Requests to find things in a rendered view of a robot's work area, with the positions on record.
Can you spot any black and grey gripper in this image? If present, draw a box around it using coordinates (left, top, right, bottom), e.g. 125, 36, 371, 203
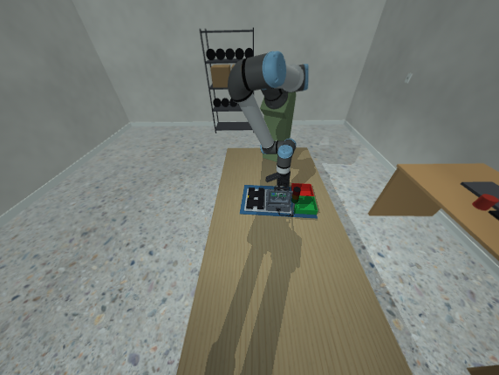
277, 171, 291, 188

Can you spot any red bin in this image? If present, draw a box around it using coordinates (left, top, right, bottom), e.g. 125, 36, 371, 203
291, 183, 314, 196

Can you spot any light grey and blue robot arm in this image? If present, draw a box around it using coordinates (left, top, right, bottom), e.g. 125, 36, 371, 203
228, 51, 309, 182

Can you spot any green bin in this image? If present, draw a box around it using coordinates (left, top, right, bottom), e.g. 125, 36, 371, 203
294, 196, 318, 215

